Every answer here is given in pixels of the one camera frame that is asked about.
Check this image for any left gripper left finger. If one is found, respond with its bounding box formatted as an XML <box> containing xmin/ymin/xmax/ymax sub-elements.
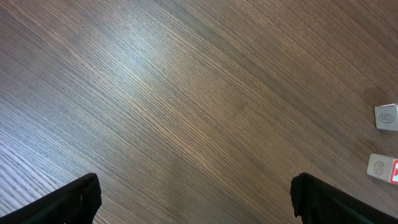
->
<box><xmin>1</xmin><ymin>173</ymin><xmax>101</xmax><ymax>224</ymax></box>

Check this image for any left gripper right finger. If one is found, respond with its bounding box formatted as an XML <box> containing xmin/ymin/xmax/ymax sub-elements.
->
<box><xmin>290</xmin><ymin>172</ymin><xmax>397</xmax><ymax>224</ymax></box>

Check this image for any red I block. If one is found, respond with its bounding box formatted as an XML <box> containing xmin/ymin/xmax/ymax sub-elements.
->
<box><xmin>366</xmin><ymin>154</ymin><xmax>397</xmax><ymax>185</ymax></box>

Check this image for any white block centre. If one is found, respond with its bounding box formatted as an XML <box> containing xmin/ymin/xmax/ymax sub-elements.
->
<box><xmin>374</xmin><ymin>103</ymin><xmax>398</xmax><ymax>131</ymax></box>

